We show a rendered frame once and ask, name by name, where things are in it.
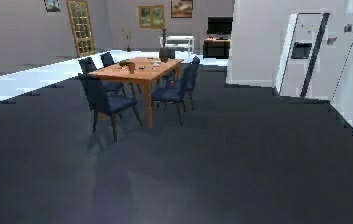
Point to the small dark framed picture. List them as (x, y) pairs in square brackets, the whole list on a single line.
[(52, 5)]

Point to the black television set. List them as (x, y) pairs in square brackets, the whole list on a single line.
[(219, 25)]

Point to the dark television stand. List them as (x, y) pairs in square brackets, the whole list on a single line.
[(216, 48)]

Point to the wooden dining table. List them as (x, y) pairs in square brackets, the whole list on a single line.
[(144, 75)]

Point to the dark bowl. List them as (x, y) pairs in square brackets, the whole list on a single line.
[(124, 62)]

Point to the white plate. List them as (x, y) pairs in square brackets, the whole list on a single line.
[(155, 64)]

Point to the yellow glazed room door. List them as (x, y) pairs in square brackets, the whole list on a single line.
[(81, 27)]

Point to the dark blue dining chair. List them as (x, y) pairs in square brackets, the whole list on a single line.
[(170, 94), (94, 71), (168, 52), (107, 59), (108, 101), (194, 71)]

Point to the green framed picture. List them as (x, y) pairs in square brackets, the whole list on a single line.
[(151, 16)]

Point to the house plant in pot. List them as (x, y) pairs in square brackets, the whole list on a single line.
[(128, 40)]

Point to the brown cup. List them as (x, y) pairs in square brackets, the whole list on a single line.
[(131, 67)]

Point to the white fridge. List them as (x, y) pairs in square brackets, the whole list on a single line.
[(304, 56)]

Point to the dark vase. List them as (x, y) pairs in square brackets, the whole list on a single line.
[(164, 53)]

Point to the white side table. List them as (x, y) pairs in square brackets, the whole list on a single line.
[(180, 40)]

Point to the brown framed picture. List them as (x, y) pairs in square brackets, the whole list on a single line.
[(181, 8)]

